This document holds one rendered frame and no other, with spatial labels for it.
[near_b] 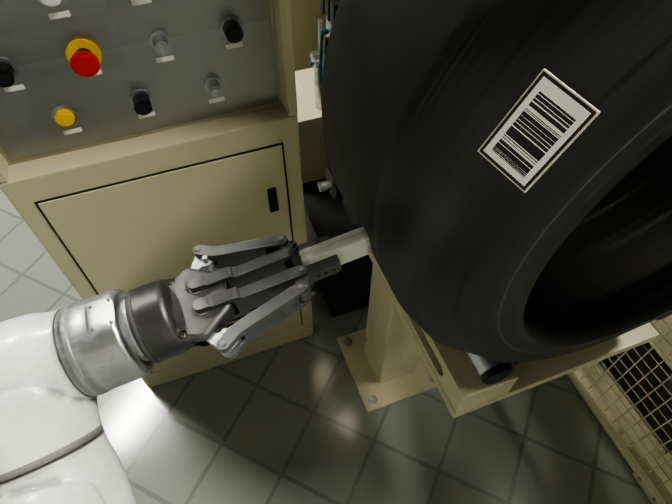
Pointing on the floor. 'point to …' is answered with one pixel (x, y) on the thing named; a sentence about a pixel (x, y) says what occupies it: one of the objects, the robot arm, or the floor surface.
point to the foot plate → (418, 382)
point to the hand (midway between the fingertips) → (336, 251)
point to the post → (387, 336)
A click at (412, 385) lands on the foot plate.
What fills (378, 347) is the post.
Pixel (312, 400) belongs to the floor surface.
